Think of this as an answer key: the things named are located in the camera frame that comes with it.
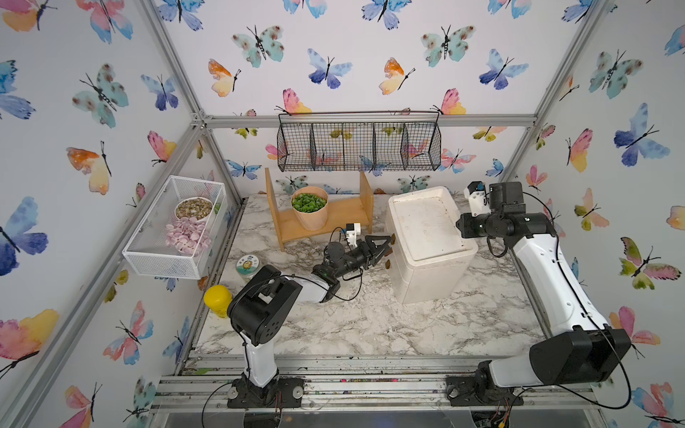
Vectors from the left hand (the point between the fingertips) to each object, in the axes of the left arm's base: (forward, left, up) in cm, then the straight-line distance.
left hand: (394, 243), depth 79 cm
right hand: (+4, -21, +5) cm, 22 cm away
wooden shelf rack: (+24, +13, -13) cm, 31 cm away
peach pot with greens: (+18, +26, -2) cm, 32 cm away
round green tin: (+2, +48, -14) cm, 50 cm away
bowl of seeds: (+4, +53, +13) cm, 54 cm away
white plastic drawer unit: (-8, -8, +2) cm, 12 cm away
